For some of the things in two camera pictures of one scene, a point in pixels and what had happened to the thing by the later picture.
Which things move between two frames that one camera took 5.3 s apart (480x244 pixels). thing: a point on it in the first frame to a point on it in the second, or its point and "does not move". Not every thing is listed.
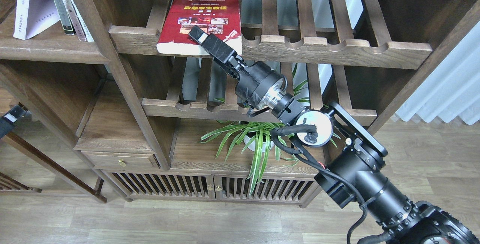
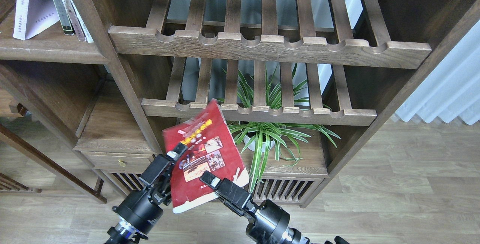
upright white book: [89, 38] does not move
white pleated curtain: [452, 90] does not move
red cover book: [217, 14] to [211, 148]
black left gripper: [14, 113] to [143, 208]
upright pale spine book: [75, 20] does not move
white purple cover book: [35, 8] does not move
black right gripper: [260, 85] to [270, 223]
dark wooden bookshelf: [215, 90] does not move
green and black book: [60, 5] does not move
